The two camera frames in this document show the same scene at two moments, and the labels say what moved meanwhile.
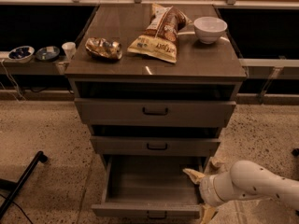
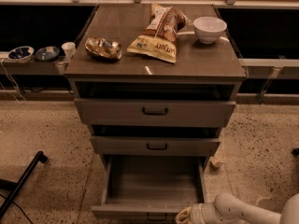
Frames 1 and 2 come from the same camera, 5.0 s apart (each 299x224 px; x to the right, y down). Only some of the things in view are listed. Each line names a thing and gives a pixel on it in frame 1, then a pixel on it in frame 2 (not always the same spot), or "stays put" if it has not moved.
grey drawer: x=149 y=187 stays put
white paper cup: x=69 y=48 stays put
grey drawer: x=152 y=146 stays put
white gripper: x=207 y=189 → x=198 y=213
